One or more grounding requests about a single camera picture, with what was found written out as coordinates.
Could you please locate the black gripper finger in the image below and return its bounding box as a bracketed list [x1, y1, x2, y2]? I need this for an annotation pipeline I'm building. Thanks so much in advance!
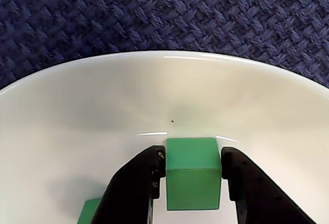
[91, 145, 167, 224]
[221, 146, 317, 224]

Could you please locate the green cube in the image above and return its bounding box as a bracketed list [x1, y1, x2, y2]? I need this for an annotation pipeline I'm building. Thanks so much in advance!
[77, 197, 103, 224]
[166, 137, 222, 211]

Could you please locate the white round plate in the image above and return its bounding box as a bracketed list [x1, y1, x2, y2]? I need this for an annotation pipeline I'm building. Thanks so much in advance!
[0, 50, 329, 224]

